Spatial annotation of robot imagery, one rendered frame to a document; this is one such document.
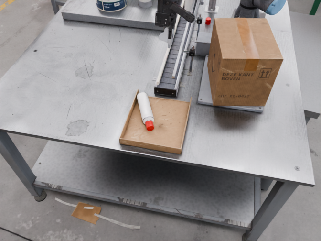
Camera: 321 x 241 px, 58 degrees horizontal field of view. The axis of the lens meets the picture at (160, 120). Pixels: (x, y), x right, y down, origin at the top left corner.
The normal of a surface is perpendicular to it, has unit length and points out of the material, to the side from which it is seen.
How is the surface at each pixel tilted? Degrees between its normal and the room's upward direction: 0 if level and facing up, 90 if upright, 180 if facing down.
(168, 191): 1
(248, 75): 90
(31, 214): 0
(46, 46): 0
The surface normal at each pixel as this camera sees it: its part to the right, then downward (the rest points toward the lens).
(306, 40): 0.00, -0.65
